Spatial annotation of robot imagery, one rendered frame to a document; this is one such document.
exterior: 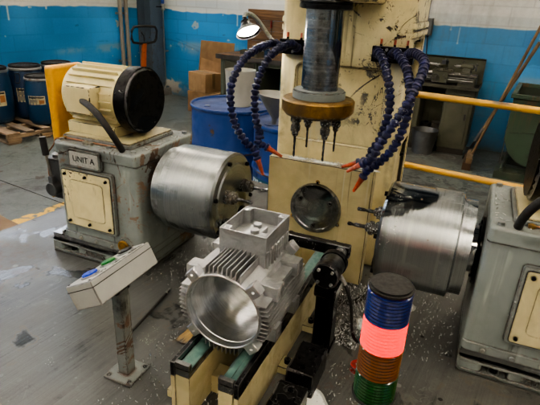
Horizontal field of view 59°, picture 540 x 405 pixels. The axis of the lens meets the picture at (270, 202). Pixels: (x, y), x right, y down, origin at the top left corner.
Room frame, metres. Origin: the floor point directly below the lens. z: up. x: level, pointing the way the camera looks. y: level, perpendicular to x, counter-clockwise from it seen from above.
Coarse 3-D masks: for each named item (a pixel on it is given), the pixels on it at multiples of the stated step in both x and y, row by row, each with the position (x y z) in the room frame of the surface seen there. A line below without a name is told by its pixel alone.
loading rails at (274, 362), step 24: (336, 240) 1.21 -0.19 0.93; (312, 264) 1.09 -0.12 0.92; (312, 288) 1.02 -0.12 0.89; (312, 312) 1.04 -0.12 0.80; (288, 336) 0.88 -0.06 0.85; (192, 360) 0.71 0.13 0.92; (216, 360) 0.77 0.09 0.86; (240, 360) 0.72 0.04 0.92; (264, 360) 0.75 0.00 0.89; (288, 360) 0.82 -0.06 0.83; (192, 384) 0.69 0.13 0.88; (216, 384) 0.75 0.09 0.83; (240, 384) 0.65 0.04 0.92; (264, 384) 0.75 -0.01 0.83
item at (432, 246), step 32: (416, 192) 1.02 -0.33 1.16; (448, 192) 1.02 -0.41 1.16; (352, 224) 1.04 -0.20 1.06; (384, 224) 0.96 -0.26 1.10; (416, 224) 0.95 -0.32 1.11; (448, 224) 0.93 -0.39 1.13; (384, 256) 0.94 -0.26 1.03; (416, 256) 0.92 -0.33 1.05; (448, 256) 0.90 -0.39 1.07; (416, 288) 0.95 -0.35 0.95; (448, 288) 0.92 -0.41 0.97
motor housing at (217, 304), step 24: (216, 264) 0.75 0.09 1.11; (240, 264) 0.76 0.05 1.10; (192, 288) 0.77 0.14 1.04; (216, 288) 0.85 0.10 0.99; (240, 288) 0.90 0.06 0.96; (288, 288) 0.79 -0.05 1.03; (192, 312) 0.77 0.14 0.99; (216, 312) 0.81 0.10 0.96; (240, 312) 0.83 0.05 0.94; (264, 312) 0.70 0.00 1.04; (216, 336) 0.75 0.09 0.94; (240, 336) 0.75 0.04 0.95; (264, 336) 0.70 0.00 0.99
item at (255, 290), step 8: (288, 248) 0.87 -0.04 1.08; (296, 248) 0.87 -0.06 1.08; (192, 272) 0.75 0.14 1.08; (200, 272) 0.76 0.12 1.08; (192, 280) 0.75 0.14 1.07; (256, 280) 0.72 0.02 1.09; (248, 288) 0.71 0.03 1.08; (256, 288) 0.71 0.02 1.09; (256, 296) 0.70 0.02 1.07; (192, 328) 0.76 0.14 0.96; (256, 344) 0.71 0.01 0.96; (248, 352) 0.71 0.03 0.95
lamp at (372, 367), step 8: (360, 344) 0.53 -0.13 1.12; (360, 352) 0.53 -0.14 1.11; (368, 352) 0.52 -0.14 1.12; (360, 360) 0.53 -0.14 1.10; (368, 360) 0.51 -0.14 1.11; (376, 360) 0.51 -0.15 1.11; (384, 360) 0.51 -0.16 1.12; (392, 360) 0.51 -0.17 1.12; (400, 360) 0.52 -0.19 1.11; (360, 368) 0.52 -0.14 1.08; (368, 368) 0.51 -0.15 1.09; (376, 368) 0.51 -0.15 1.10; (384, 368) 0.50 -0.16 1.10; (392, 368) 0.51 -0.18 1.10; (368, 376) 0.51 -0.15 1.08; (376, 376) 0.51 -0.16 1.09; (384, 376) 0.51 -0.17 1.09; (392, 376) 0.51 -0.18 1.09
